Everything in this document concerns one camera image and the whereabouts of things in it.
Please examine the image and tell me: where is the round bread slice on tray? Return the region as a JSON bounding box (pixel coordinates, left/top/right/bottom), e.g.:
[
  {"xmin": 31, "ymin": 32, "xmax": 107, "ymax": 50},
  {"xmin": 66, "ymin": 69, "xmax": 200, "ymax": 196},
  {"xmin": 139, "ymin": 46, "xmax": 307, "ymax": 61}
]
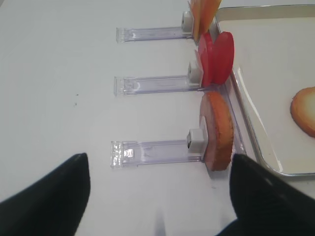
[{"xmin": 290, "ymin": 87, "xmax": 315, "ymax": 138}]

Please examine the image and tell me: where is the clear pusher track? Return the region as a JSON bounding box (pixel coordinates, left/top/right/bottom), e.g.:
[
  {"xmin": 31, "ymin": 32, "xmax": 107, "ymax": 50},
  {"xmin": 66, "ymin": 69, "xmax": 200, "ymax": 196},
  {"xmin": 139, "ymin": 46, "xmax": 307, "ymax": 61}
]
[
  {"xmin": 110, "ymin": 128, "xmax": 208, "ymax": 169},
  {"xmin": 116, "ymin": 11, "xmax": 194, "ymax": 43},
  {"xmin": 114, "ymin": 60, "xmax": 203, "ymax": 96}
]

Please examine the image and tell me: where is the clear acrylic rack left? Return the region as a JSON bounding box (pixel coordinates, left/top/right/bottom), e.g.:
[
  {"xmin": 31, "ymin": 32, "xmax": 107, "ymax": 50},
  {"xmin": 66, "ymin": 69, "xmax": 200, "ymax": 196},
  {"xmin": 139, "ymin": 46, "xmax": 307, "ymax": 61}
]
[{"xmin": 200, "ymin": 20, "xmax": 246, "ymax": 159}]

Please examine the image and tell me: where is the clear pusher track near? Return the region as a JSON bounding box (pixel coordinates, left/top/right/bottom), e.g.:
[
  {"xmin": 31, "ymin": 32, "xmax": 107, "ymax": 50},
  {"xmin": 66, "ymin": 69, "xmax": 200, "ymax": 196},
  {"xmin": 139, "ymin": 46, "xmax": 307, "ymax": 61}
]
[{"xmin": 110, "ymin": 128, "xmax": 208, "ymax": 169}]

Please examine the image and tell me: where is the red tomato slice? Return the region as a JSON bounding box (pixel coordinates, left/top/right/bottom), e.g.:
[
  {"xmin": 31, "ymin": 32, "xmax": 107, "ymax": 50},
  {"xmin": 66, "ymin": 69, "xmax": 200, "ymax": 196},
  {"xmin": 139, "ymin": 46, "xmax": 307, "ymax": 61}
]
[
  {"xmin": 213, "ymin": 31, "xmax": 234, "ymax": 85},
  {"xmin": 198, "ymin": 32, "xmax": 214, "ymax": 88}
]

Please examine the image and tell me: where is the rear orange cheese slice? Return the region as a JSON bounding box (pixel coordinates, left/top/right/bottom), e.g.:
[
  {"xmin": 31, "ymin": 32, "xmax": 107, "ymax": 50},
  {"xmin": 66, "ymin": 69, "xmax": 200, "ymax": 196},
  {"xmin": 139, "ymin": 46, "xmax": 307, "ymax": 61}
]
[{"xmin": 189, "ymin": 0, "xmax": 201, "ymax": 43}]

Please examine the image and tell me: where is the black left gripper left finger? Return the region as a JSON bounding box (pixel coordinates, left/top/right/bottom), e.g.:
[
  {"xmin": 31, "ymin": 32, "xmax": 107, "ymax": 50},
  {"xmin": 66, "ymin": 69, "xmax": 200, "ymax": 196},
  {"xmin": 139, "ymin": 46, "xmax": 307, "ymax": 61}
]
[{"xmin": 0, "ymin": 153, "xmax": 91, "ymax": 236}]

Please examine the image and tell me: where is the front orange cheese slice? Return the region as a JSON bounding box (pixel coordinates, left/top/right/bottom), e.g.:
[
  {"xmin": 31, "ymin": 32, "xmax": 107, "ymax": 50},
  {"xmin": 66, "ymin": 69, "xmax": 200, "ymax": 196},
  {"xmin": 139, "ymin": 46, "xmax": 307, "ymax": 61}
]
[{"xmin": 199, "ymin": 0, "xmax": 221, "ymax": 35}]

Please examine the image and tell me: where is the rear red tomato slice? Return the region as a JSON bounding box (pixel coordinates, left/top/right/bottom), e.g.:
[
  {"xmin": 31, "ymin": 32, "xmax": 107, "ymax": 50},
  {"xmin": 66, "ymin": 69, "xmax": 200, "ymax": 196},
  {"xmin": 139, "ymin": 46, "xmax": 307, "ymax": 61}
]
[{"xmin": 198, "ymin": 32, "xmax": 214, "ymax": 88}]

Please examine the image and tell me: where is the orange cheese slice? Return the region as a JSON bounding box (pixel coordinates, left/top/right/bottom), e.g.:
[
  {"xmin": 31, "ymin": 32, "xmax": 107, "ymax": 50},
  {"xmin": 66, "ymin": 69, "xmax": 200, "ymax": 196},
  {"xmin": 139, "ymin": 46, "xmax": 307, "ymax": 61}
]
[
  {"xmin": 199, "ymin": 0, "xmax": 221, "ymax": 35},
  {"xmin": 189, "ymin": 0, "xmax": 201, "ymax": 43}
]

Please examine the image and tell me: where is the front red tomato slice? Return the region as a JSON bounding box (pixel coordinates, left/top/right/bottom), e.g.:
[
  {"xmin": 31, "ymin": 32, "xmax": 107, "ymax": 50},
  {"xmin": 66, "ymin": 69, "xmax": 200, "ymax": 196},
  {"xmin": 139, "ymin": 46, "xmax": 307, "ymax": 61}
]
[{"xmin": 213, "ymin": 31, "xmax": 234, "ymax": 85}]

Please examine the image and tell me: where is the clear pusher track middle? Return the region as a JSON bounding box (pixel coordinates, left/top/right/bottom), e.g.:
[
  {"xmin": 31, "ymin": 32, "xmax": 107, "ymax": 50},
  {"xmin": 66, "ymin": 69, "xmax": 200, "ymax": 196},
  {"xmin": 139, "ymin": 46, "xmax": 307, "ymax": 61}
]
[{"xmin": 114, "ymin": 60, "xmax": 203, "ymax": 96}]

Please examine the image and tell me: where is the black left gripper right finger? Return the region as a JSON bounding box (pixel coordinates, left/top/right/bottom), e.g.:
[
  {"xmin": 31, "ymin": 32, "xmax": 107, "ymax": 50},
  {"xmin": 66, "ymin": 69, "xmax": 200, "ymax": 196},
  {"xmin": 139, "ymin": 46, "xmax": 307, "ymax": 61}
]
[{"xmin": 219, "ymin": 154, "xmax": 315, "ymax": 236}]

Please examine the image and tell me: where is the white rectangular tray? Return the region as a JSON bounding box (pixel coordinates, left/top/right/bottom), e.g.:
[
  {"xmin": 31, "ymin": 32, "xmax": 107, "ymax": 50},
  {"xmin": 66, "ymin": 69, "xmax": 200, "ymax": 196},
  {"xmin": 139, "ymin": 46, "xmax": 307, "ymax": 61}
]
[{"xmin": 216, "ymin": 4, "xmax": 315, "ymax": 177}]

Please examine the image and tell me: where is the clear pusher track far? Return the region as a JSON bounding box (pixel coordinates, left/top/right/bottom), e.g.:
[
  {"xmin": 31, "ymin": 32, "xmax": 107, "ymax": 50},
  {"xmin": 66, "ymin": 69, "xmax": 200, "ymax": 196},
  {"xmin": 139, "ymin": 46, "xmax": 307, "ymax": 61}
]
[{"xmin": 116, "ymin": 11, "xmax": 194, "ymax": 43}]

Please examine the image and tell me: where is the upright bread slice left rack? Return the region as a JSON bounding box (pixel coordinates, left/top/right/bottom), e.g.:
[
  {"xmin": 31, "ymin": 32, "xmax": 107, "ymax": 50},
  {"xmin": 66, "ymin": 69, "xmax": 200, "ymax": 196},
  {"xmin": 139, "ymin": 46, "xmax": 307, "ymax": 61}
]
[{"xmin": 199, "ymin": 91, "xmax": 234, "ymax": 171}]

